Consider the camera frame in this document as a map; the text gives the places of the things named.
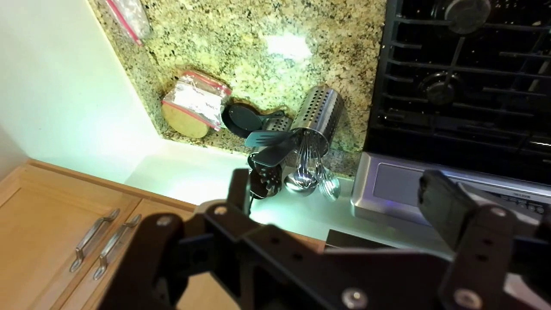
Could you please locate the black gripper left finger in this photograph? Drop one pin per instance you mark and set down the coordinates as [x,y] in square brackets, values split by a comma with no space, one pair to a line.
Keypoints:
[149,259]

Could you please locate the clear glass jar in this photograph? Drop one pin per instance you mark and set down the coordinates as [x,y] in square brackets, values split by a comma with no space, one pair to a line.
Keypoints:
[308,180]

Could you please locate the small dark jar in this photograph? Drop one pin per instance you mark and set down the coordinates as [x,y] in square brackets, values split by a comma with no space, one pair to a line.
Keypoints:
[266,178]

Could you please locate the dark cooking spatula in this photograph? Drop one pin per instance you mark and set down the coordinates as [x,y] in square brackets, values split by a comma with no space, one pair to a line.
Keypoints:
[273,140]

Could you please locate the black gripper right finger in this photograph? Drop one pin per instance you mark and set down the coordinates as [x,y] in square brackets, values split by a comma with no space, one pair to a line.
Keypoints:
[459,218]

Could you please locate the dark cooking spoon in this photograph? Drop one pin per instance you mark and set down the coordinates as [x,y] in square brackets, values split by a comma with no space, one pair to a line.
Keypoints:
[244,120]

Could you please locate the stainless steel gas stove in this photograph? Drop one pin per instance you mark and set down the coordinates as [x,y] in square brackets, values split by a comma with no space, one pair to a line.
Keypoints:
[459,87]

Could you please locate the large wooden cabinet door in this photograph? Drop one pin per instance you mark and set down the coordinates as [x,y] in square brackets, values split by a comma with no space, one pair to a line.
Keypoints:
[41,230]
[196,294]

